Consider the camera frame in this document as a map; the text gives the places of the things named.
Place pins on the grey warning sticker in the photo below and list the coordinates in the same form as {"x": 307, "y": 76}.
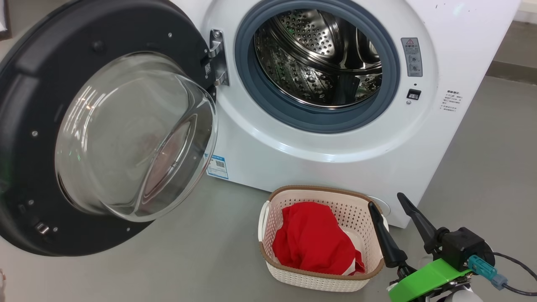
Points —
{"x": 412, "y": 56}

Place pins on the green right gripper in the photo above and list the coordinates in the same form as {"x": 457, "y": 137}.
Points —
{"x": 428, "y": 279}

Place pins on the grey rubber door gasket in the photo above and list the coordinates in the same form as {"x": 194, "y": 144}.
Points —
{"x": 244, "y": 63}

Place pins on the round white filter cover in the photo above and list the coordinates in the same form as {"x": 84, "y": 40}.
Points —
{"x": 384, "y": 207}

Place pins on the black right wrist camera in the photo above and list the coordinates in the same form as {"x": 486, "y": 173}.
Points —
{"x": 461, "y": 247}

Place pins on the blue energy label sticker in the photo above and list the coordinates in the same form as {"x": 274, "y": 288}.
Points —
{"x": 217, "y": 167}

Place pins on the brown framed panel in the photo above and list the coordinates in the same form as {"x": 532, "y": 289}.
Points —
{"x": 4, "y": 19}

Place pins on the white washing machine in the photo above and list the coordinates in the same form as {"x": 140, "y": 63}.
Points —
{"x": 335, "y": 167}

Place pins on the black washing machine door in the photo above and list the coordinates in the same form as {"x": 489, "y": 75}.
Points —
{"x": 42, "y": 84}

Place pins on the red and white garment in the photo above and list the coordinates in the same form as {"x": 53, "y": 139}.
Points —
{"x": 314, "y": 239}

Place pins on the cream laundry basket brown rim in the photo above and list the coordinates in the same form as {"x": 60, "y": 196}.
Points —
{"x": 319, "y": 281}

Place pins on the black door latch socket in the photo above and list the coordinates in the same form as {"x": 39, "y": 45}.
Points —
{"x": 413, "y": 94}

